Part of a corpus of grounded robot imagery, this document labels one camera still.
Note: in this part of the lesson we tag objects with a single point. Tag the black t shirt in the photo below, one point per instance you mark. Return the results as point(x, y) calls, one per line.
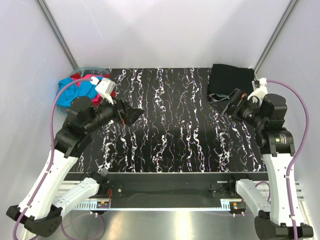
point(224, 79)

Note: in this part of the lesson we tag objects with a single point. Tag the folded grey-blue t shirt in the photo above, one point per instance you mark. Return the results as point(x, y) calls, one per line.
point(218, 96)

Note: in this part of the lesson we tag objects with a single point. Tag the bright blue t shirt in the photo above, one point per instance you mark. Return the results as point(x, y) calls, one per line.
point(67, 96)

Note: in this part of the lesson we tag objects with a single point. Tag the aluminium frame post left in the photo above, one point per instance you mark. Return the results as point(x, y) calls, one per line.
point(44, 8)

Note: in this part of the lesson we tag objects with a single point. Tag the aluminium frame post right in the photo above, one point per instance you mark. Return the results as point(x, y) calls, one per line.
point(290, 8)

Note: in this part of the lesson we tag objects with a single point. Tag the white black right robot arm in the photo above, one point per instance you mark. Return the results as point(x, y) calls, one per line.
point(279, 218)

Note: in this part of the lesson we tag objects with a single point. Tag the aluminium frame post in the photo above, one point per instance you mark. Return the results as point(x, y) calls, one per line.
point(290, 8)
point(44, 8)

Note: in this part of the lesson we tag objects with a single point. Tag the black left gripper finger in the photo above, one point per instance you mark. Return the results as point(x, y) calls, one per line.
point(129, 121)
point(135, 113)

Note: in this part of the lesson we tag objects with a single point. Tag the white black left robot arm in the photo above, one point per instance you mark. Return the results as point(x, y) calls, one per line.
point(41, 212)

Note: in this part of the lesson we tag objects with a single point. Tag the white slotted cable duct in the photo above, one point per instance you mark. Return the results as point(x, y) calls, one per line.
point(195, 204)

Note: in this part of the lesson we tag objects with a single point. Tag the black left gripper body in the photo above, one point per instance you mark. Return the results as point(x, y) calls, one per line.
point(122, 114)

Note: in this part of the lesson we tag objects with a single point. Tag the aluminium front rail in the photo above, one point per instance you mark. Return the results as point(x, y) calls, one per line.
point(68, 185)

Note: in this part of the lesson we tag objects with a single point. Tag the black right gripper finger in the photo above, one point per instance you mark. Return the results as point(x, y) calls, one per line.
point(227, 110)
point(229, 96)

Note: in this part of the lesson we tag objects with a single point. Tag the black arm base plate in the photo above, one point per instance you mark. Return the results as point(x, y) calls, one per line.
point(168, 186)

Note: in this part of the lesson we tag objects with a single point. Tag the teal plastic laundry basket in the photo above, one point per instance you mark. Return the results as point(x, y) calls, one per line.
point(79, 74)

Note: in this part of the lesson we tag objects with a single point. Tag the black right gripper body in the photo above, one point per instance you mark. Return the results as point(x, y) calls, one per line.
point(238, 99)

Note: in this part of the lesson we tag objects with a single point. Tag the pink t shirt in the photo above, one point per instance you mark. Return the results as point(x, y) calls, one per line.
point(86, 77)

